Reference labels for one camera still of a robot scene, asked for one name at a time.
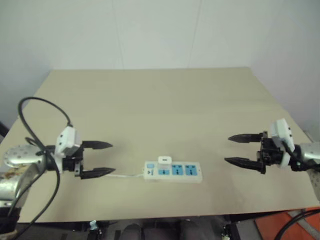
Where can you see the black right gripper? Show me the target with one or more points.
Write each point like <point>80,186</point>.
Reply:
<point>271,153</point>

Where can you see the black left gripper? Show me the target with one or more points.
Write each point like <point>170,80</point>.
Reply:
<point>73,165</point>

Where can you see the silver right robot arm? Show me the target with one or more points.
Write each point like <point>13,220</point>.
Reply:
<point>308,155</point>

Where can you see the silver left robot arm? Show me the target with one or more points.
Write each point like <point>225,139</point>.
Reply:
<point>17,156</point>

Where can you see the white charger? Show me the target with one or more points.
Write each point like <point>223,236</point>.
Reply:
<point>163,162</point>

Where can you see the white blue-socket power strip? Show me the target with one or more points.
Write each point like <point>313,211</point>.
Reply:
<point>180,173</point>

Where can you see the small light blue clip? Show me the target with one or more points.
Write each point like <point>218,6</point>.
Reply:
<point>93,225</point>

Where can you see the dark rounded shape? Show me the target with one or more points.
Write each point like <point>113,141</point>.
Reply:
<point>132,232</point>

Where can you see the orange floor object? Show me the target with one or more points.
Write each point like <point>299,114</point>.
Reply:
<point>295,225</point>

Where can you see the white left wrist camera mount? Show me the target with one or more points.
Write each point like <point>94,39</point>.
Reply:
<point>68,140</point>

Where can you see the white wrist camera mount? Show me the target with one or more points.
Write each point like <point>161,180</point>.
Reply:
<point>68,140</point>
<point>281,131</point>

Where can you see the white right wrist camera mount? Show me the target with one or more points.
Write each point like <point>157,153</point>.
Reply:
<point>281,131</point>

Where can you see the black table frame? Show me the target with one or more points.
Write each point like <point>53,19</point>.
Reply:
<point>162,225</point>

